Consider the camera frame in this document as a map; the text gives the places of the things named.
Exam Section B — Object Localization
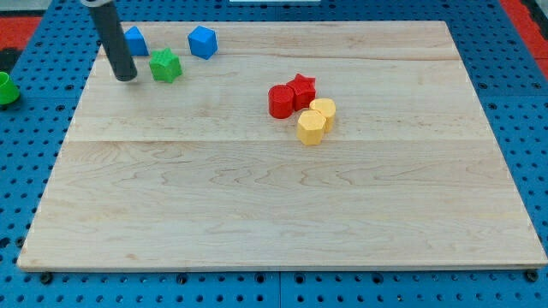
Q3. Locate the green star block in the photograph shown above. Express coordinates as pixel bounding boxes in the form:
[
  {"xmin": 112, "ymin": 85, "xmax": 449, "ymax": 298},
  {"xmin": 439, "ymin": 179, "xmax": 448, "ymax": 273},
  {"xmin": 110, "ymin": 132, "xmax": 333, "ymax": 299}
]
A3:
[{"xmin": 149, "ymin": 48, "xmax": 182, "ymax": 83}]

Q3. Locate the yellow hexagon block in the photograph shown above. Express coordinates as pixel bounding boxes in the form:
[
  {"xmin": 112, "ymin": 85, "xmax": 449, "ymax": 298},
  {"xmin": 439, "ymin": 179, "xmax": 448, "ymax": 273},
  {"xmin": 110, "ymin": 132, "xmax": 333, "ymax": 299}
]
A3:
[
  {"xmin": 296, "ymin": 110, "xmax": 326, "ymax": 145},
  {"xmin": 309, "ymin": 98, "xmax": 337, "ymax": 133}
]

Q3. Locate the light wooden board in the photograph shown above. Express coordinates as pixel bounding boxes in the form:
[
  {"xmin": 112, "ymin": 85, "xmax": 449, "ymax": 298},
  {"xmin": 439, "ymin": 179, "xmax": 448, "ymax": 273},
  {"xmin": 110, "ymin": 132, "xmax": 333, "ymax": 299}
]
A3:
[{"xmin": 17, "ymin": 21, "xmax": 547, "ymax": 272}]

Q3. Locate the green cylinder block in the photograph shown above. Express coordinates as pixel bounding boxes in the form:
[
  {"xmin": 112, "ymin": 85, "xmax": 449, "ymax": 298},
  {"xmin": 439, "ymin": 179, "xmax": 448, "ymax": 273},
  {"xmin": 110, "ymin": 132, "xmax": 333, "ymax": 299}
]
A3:
[{"xmin": 0, "ymin": 71, "xmax": 21, "ymax": 105}]

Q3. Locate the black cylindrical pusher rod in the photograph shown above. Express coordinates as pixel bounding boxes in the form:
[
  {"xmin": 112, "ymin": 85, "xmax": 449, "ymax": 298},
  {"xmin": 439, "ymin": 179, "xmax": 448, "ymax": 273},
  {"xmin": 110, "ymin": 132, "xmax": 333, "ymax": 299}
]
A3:
[{"xmin": 80, "ymin": 0, "xmax": 138, "ymax": 82}]

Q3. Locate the yellow hexagon block front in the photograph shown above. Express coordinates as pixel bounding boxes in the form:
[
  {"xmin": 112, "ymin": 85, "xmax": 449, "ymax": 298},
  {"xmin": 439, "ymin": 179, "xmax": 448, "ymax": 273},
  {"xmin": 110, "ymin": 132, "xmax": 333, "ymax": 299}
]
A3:
[{"xmin": 296, "ymin": 110, "xmax": 326, "ymax": 145}]

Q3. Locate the blue cube block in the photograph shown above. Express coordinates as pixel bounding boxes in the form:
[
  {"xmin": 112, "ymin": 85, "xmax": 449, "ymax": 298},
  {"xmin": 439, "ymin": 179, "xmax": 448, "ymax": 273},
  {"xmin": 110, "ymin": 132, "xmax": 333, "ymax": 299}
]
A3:
[{"xmin": 188, "ymin": 26, "xmax": 217, "ymax": 60}]

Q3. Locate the red star block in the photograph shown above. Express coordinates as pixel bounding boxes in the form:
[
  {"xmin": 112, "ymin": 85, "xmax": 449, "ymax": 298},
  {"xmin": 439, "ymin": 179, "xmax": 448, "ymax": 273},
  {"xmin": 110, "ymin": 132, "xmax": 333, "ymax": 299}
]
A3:
[{"xmin": 287, "ymin": 74, "xmax": 316, "ymax": 111}]

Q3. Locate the yellow hexagon block rear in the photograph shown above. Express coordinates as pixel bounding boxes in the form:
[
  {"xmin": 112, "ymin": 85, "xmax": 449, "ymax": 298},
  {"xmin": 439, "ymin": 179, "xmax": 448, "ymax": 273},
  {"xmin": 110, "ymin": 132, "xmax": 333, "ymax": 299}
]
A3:
[{"xmin": 309, "ymin": 98, "xmax": 337, "ymax": 133}]

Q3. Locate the blue triangular block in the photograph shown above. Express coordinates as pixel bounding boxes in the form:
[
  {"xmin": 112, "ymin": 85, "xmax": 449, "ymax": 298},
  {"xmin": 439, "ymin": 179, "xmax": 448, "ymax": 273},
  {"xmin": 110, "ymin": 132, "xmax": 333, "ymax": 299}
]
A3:
[{"xmin": 124, "ymin": 26, "xmax": 149, "ymax": 56}]

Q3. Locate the red cylinder block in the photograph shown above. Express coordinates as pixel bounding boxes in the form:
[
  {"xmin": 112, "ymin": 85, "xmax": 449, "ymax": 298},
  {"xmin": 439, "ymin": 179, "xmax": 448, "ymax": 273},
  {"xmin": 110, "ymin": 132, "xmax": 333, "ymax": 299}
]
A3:
[{"xmin": 268, "ymin": 85, "xmax": 295, "ymax": 119}]

